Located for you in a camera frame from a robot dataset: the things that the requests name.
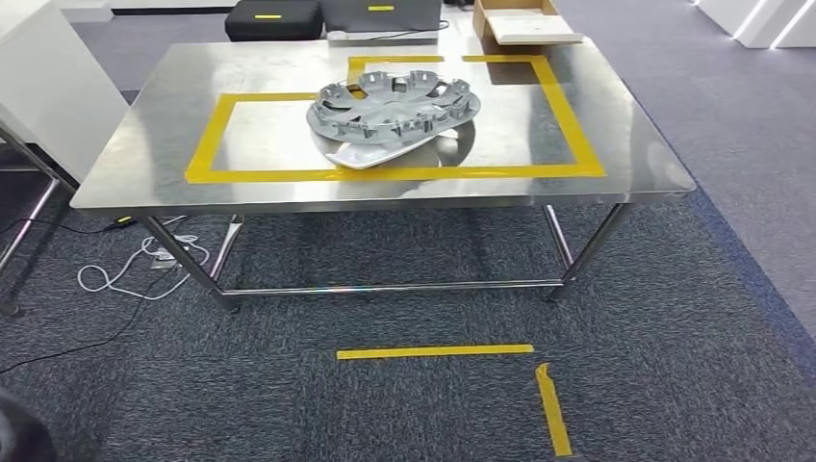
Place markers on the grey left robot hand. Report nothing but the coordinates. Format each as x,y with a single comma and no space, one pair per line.
22,433

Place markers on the grey plastic wheel cover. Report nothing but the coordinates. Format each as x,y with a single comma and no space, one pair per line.
395,105

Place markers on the stainless steel workbench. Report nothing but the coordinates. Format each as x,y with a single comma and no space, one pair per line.
146,127

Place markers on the white power adapter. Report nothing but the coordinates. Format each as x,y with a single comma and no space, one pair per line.
164,256

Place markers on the yellow and black plug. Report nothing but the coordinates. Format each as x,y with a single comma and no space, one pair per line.
122,221

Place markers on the white table with metal legs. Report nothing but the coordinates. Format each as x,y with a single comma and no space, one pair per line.
57,83

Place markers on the yellow straight tape strip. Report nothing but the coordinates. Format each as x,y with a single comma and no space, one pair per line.
433,351

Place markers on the yellow rectangular tape outline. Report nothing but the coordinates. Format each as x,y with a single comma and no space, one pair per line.
395,173

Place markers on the white low cabinet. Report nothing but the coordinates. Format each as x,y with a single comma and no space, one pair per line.
172,3

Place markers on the black case with yellow label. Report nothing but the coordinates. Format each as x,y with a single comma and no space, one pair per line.
274,22

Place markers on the yellow angled tape strip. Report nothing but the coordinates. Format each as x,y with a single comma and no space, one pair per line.
553,414

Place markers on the flat silver device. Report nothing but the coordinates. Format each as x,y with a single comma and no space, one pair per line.
382,36

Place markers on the grey case with yellow label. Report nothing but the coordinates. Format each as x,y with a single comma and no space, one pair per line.
382,14

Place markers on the open cardboard box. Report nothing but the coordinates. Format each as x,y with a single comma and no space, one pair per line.
484,16

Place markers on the white foam board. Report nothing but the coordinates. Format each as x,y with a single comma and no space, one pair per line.
535,28

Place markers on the white panel with light strips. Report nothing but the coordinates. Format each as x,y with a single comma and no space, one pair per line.
752,22

